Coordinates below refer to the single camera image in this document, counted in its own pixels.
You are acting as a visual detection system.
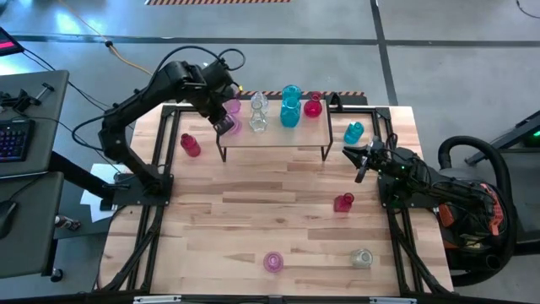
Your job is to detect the black desk clamp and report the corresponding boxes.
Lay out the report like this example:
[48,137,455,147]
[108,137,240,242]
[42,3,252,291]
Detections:
[0,82,56,114]

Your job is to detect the tall faceted clear glass vase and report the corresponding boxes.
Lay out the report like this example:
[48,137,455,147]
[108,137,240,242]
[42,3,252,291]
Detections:
[247,105,270,133]

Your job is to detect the black computer mouse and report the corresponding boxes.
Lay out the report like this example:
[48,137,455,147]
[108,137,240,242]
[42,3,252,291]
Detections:
[0,200,20,242]

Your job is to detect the wide-mouthed teal glass vase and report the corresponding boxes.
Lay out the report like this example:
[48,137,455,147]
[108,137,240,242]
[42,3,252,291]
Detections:
[281,84,304,102]

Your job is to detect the red ribbed cylinder glass vase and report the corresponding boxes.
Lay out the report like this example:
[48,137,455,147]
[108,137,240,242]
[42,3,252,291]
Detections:
[180,132,203,158]

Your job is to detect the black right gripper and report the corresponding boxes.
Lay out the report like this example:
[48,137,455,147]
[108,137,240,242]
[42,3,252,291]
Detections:
[341,140,407,184]

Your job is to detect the teal diamond-pattern glass bottle vase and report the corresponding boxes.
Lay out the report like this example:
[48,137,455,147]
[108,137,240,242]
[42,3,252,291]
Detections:
[343,121,365,146]

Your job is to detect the black orange vacuum cleaner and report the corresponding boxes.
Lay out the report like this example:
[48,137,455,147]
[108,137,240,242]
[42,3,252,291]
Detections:
[434,181,514,271]

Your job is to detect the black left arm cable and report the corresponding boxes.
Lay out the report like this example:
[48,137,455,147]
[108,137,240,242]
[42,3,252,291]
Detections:
[151,44,247,79]

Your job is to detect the black aluminium table frame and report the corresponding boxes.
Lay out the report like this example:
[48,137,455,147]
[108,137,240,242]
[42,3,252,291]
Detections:
[94,95,452,296]

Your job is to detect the pink cone-shaped glass vase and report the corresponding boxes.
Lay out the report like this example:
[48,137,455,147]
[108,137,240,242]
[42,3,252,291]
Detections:
[262,251,285,274]

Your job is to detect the grey side desk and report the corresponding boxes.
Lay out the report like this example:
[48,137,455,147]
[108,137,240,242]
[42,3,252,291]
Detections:
[0,171,65,280]
[0,69,71,178]

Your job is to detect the silver aluminium extrusion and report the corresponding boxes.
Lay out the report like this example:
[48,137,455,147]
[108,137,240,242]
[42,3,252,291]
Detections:
[132,295,182,304]
[369,296,418,304]

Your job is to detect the black corrugated hose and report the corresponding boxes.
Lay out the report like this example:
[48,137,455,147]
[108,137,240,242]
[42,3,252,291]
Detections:
[437,134,514,288]

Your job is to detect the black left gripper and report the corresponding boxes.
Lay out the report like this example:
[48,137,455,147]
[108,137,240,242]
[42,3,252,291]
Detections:
[195,62,238,123]

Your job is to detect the pink ribbed glass bottle vase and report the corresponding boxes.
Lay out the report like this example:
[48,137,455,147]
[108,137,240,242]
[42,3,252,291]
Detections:
[226,116,245,137]

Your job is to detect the round teal glass vase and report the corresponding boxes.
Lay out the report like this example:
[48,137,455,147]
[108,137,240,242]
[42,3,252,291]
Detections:
[279,97,303,129]

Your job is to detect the orange floor cable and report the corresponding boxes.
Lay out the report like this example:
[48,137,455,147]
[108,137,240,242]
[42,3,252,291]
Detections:
[58,0,154,77]

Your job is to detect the black keyboard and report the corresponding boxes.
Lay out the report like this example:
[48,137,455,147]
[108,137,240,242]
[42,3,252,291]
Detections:
[0,117,37,164]

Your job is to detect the computer monitor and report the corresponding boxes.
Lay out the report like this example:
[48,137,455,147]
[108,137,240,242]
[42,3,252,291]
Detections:
[0,25,25,58]

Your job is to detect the small pink glass vase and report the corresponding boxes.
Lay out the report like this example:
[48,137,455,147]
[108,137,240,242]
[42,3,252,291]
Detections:
[223,97,243,116]

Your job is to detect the red bell-shaped glass vase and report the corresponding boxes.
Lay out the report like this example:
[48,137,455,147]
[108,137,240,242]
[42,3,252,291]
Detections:
[332,192,355,214]

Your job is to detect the black equipment with green light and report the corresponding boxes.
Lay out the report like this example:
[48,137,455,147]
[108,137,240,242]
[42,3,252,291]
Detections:
[463,109,540,166]

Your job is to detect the small round clear glass vase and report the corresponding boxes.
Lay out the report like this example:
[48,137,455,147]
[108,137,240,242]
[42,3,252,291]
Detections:
[250,91,270,111]

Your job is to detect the small metal cylinder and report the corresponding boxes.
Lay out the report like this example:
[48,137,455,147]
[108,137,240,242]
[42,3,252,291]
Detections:
[53,214,82,232]

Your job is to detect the striped floor cable cover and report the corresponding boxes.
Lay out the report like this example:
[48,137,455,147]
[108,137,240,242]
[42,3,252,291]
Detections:
[240,90,368,106]

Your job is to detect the wooden shelf with black frame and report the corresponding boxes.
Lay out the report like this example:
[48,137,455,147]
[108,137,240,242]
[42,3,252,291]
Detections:
[215,97,334,164]

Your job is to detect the black desk support beam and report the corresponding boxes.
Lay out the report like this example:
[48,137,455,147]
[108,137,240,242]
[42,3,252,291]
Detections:
[49,150,117,199]

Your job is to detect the wide round clear glass vase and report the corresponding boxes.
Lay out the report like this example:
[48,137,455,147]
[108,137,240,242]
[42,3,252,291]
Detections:
[350,247,375,270]

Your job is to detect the round red glass vase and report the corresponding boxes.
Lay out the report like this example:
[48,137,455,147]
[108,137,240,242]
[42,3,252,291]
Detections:
[303,91,324,119]

